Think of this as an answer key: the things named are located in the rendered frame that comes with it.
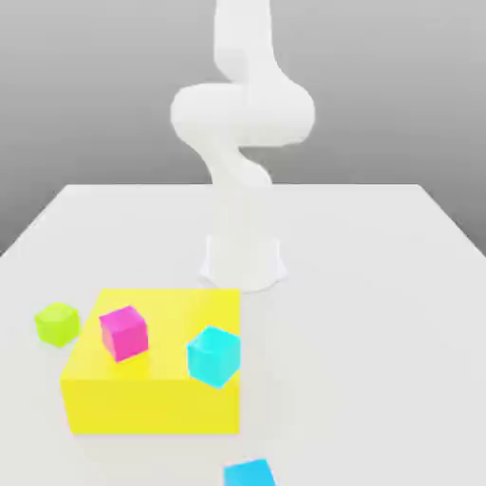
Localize small magenta cube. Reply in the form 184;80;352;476
98;305;150;364

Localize small lime green cube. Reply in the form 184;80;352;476
33;301;81;349

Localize large yellow box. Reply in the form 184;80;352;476
59;288;242;437

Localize small sky blue cube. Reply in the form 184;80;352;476
222;458;277;486

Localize small cyan cube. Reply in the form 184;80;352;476
186;325;242;390

